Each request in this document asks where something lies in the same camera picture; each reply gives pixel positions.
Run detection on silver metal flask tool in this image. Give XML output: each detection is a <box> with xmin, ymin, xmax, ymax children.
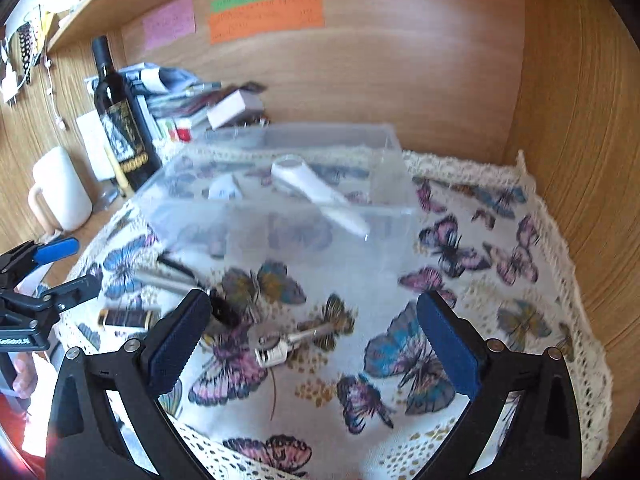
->
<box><xmin>132</xmin><ymin>254</ymin><xmax>203</xmax><ymax>295</ymax></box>

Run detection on keys with black fob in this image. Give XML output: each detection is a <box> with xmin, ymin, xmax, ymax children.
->
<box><xmin>209</xmin><ymin>290</ymin><xmax>336</xmax><ymax>368</ymax></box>

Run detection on person right hand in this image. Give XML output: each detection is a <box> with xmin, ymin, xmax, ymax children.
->
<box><xmin>12</xmin><ymin>352</ymin><xmax>38</xmax><ymax>399</ymax></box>

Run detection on brown striped rectangular case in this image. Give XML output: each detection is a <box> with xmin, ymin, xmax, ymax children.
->
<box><xmin>98</xmin><ymin>309</ymin><xmax>160</xmax><ymax>332</ymax></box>

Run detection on yellow lip balm tube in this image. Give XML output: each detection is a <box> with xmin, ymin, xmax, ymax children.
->
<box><xmin>104</xmin><ymin>144</ymin><xmax>134</xmax><ymax>198</ymax></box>

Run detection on white paper note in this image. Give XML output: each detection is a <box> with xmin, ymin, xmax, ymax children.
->
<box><xmin>76</xmin><ymin>110</ymin><xmax>115</xmax><ymax>181</ymax></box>

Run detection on dark wine bottle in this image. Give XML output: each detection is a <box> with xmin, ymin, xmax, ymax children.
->
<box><xmin>92</xmin><ymin>36</ymin><xmax>162</xmax><ymax>192</ymax></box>

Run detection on butterfly print lace tablecloth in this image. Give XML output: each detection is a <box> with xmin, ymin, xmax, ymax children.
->
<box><xmin>52</xmin><ymin>140</ymin><xmax>614</xmax><ymax>480</ymax></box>

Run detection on stack of books and papers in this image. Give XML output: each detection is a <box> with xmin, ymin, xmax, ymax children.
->
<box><xmin>83</xmin><ymin>62</ymin><xmax>237</xmax><ymax>143</ymax></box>

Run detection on clear plastic storage box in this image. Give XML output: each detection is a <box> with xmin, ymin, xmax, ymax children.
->
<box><xmin>134</xmin><ymin>122</ymin><xmax>420</xmax><ymax>274</ymax></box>

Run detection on white card box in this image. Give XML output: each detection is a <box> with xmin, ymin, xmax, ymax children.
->
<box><xmin>207</xmin><ymin>89</ymin><xmax>264</xmax><ymax>130</ymax></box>

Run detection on pink paper note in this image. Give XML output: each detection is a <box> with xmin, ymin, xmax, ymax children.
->
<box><xmin>142</xmin><ymin>0</ymin><xmax>196</xmax><ymax>51</ymax></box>

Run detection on orange paper note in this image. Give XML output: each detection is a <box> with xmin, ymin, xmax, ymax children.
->
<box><xmin>208</xmin><ymin>0</ymin><xmax>326</xmax><ymax>44</ymax></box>

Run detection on white mug with handle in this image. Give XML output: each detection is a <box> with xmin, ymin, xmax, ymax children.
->
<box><xmin>27</xmin><ymin>146</ymin><xmax>92</xmax><ymax>235</ymax></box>

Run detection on white charger with cable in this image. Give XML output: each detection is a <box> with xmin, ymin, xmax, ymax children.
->
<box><xmin>1</xmin><ymin>47</ymin><xmax>68</xmax><ymax>131</ymax></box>

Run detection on black beaded strap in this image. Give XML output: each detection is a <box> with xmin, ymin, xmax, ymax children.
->
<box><xmin>14</xmin><ymin>20</ymin><xmax>37</xmax><ymax>86</ymax></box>

